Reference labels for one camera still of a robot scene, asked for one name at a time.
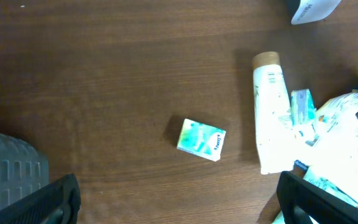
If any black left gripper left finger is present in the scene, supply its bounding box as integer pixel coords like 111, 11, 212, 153
0, 174, 81, 224

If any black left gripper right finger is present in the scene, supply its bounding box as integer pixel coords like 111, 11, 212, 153
276, 170, 358, 224

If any cream snack bag blue label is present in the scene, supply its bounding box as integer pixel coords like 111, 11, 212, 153
293, 86, 358, 207

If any white tube with gold cap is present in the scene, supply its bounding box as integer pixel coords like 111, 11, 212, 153
252, 52, 295, 175

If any green tissue pack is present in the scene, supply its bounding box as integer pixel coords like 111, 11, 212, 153
290, 89, 316, 126
177, 119, 226, 162

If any white barcode scanner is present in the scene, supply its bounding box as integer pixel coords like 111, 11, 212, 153
285, 0, 341, 25

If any dark grey plastic basket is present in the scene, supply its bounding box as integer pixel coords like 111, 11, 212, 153
0, 133, 49, 210

